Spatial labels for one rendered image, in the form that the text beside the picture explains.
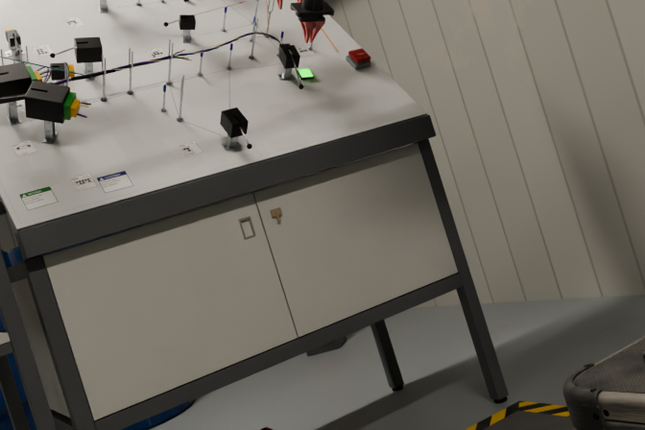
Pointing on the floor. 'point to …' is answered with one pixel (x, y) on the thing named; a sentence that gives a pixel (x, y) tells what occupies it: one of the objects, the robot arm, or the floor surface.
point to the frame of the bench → (31, 270)
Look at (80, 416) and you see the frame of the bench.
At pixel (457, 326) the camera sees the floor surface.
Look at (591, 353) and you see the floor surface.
